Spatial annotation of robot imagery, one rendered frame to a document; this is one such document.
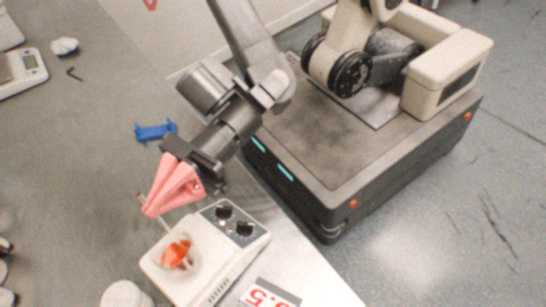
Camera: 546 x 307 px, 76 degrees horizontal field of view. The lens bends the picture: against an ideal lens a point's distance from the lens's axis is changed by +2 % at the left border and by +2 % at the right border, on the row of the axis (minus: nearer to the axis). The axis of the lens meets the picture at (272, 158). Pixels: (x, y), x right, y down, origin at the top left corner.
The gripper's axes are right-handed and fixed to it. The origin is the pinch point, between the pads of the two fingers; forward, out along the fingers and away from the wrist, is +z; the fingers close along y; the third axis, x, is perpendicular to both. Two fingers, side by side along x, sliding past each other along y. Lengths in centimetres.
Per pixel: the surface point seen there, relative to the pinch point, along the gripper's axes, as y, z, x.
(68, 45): -86, -27, 23
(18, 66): -91, -12, 23
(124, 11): -133, -72, 49
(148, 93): -49, -27, 26
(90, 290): -16.0, 14.7, 25.8
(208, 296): 5.5, 2.7, 20.0
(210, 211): -5.1, -8.7, 20.3
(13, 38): -108, -19, 24
